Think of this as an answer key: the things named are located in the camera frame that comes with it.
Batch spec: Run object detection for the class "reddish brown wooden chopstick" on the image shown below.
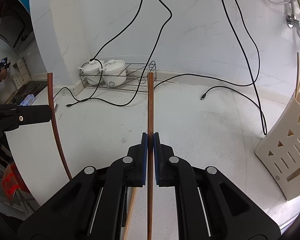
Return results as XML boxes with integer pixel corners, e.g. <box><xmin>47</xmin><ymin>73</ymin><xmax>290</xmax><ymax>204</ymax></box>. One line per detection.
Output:
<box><xmin>47</xmin><ymin>73</ymin><xmax>72</xmax><ymax>180</ymax></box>

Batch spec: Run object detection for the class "dark brown wooden chopstick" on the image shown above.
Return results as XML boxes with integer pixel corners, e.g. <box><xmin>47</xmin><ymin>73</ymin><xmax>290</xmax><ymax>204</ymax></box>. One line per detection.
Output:
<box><xmin>147</xmin><ymin>72</ymin><xmax>154</xmax><ymax>240</ymax></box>

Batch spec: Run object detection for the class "light bamboo chopstick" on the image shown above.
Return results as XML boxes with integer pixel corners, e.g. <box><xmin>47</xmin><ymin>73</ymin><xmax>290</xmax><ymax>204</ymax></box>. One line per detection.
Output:
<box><xmin>122</xmin><ymin>187</ymin><xmax>137</xmax><ymax>240</ymax></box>

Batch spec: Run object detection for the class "beige utensil holder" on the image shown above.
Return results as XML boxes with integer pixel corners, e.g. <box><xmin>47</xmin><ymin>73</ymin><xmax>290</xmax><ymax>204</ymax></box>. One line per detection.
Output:
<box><xmin>255</xmin><ymin>94</ymin><xmax>300</xmax><ymax>201</ymax></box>

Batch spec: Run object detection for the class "left white ceramic pot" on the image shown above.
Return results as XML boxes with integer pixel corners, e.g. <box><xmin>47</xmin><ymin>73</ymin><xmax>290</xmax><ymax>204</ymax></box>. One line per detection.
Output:
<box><xmin>79</xmin><ymin>60</ymin><xmax>104</xmax><ymax>86</ymax></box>

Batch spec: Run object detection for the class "white ceramic pot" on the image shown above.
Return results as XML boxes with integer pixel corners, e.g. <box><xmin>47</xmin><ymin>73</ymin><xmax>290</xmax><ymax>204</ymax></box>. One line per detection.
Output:
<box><xmin>100</xmin><ymin>60</ymin><xmax>127</xmax><ymax>87</ymax></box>
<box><xmin>79</xmin><ymin>60</ymin><xmax>104</xmax><ymax>86</ymax></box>

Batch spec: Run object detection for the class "right white ceramic pot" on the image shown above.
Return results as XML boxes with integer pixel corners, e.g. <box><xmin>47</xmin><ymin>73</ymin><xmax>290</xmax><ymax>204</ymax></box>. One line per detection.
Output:
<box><xmin>100</xmin><ymin>60</ymin><xmax>127</xmax><ymax>87</ymax></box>

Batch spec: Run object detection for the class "bamboo chopstick in holder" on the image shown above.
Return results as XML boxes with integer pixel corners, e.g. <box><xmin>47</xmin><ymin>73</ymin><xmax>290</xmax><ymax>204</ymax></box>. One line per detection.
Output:
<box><xmin>294</xmin><ymin>52</ymin><xmax>300</xmax><ymax>99</ymax></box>

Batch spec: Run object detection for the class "black cable right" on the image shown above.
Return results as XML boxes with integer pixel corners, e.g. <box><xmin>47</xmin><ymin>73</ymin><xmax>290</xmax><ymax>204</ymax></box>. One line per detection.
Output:
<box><xmin>200</xmin><ymin>0</ymin><xmax>268</xmax><ymax>136</ymax></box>

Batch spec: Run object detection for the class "black cable left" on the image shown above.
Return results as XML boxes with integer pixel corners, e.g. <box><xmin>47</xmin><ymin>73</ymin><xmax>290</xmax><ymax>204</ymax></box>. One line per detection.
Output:
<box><xmin>52</xmin><ymin>0</ymin><xmax>173</xmax><ymax>108</ymax></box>

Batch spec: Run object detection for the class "metal wire rack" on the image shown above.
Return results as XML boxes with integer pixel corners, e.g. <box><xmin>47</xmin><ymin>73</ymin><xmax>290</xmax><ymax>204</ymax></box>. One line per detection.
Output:
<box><xmin>79</xmin><ymin>60</ymin><xmax>157</xmax><ymax>93</ymax></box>

